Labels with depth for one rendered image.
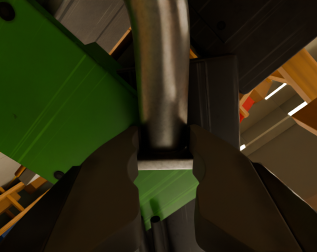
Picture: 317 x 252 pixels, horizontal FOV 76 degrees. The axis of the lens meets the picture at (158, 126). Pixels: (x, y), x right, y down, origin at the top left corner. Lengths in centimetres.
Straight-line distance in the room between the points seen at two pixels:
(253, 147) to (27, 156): 762
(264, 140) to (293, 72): 678
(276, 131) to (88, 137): 757
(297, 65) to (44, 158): 91
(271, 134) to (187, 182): 751
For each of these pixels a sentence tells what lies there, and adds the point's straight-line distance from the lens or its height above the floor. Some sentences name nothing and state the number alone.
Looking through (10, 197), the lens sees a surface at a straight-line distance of 596.
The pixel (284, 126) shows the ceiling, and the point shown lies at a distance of 769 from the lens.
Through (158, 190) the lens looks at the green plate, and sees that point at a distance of 19.
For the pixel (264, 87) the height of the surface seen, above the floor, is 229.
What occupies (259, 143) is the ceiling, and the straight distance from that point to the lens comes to 771.
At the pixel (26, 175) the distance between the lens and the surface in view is 41.
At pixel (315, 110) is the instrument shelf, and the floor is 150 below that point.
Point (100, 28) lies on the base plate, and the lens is 69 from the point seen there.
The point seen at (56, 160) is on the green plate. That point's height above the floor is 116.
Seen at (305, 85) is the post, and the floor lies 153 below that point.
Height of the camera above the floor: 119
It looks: 4 degrees up
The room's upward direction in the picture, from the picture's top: 136 degrees clockwise
